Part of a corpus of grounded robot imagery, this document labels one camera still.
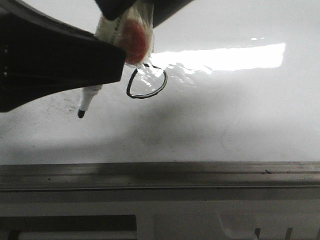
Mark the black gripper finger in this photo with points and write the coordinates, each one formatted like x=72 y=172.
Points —
x=162 y=9
x=40 y=56

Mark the red ball taped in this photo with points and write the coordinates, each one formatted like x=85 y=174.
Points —
x=137 y=37

